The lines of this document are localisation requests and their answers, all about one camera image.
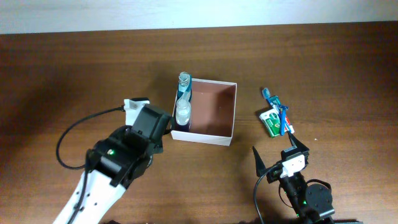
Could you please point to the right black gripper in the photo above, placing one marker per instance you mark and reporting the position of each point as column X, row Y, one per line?
column 261, row 168

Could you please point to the blue disposable razor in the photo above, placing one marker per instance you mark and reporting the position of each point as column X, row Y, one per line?
column 282, row 115

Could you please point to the pink cardboard box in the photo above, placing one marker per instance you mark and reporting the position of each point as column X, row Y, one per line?
column 213, row 113

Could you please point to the purple foam soap pump bottle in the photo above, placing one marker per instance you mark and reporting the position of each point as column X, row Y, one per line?
column 183, row 112

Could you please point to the teal mouthwash bottle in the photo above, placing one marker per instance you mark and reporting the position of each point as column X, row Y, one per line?
column 184, row 85

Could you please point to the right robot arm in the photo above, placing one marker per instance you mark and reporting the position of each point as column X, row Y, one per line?
column 312, row 199

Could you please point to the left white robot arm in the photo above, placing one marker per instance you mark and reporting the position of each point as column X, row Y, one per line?
column 115, row 162

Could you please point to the small toothpaste tube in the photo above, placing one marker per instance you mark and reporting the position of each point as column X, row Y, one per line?
column 274, row 101

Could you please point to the blue toothbrush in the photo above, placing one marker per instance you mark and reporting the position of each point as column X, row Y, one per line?
column 266, row 94

